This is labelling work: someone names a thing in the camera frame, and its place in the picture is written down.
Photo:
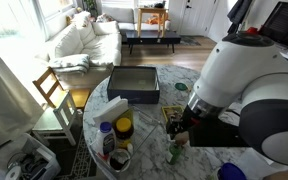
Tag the green round lid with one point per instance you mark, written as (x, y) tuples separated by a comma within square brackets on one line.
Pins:
[(181, 86)]

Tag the white curtain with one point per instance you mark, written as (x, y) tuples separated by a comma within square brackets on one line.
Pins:
[(7, 100)]

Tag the white tape roll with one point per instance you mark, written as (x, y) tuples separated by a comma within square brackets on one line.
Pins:
[(13, 172)]

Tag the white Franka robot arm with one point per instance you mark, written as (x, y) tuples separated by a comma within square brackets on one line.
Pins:
[(250, 86)]

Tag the dark hanging jacket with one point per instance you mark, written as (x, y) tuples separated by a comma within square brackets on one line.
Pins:
[(239, 13)]

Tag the small wooden block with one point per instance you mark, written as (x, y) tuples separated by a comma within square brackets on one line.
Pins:
[(181, 138)]

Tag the honey jar with yellow lid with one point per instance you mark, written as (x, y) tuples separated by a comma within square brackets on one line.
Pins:
[(123, 131)]

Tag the red object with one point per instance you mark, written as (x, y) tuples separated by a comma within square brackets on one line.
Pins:
[(251, 30)]

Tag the white sofa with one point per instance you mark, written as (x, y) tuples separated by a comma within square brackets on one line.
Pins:
[(84, 43)]

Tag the grey white blanket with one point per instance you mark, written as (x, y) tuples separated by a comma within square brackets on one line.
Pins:
[(70, 63)]

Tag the wooden chair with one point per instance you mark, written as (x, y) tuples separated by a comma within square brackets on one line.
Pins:
[(50, 86)]

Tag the white loveseat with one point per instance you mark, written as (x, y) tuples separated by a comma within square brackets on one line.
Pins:
[(120, 16)]

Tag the grey door mat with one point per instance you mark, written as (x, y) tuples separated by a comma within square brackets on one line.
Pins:
[(189, 40)]

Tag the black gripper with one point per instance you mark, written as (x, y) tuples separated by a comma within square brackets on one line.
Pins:
[(204, 131)]

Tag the clear storage bin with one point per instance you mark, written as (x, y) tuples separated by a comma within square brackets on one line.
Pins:
[(27, 160)]

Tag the wooden side table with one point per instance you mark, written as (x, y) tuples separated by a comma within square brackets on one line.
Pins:
[(152, 11)]

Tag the white bottle with blue cap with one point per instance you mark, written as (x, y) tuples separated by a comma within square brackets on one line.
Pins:
[(105, 140)]

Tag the white napkin stack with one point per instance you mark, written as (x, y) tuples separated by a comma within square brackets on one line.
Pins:
[(110, 109)]

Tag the patterned rug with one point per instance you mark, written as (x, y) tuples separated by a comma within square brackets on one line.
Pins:
[(79, 156)]

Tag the black monitor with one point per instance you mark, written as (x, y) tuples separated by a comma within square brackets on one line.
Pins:
[(284, 23)]

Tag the floral pillow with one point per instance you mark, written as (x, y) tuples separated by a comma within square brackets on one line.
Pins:
[(80, 19)]

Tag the orange plush toy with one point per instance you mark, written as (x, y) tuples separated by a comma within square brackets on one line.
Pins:
[(157, 19)]

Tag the dark blue cardboard box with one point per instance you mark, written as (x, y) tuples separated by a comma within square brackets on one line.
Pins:
[(134, 83)]

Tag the green glass bottle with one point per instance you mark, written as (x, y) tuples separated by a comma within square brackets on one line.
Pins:
[(174, 154)]

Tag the white round tin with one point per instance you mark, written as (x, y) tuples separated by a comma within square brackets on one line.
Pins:
[(118, 160)]

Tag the small white chair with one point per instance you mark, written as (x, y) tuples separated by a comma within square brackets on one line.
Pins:
[(59, 116)]

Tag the potted plant on stand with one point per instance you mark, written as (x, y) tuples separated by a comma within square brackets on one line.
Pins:
[(90, 6)]

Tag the white door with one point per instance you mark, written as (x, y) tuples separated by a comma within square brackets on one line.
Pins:
[(197, 16)]

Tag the clear plastic container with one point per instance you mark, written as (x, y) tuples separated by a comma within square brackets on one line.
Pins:
[(144, 133)]

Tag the dark coffee table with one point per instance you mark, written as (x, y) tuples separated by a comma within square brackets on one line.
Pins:
[(152, 37)]

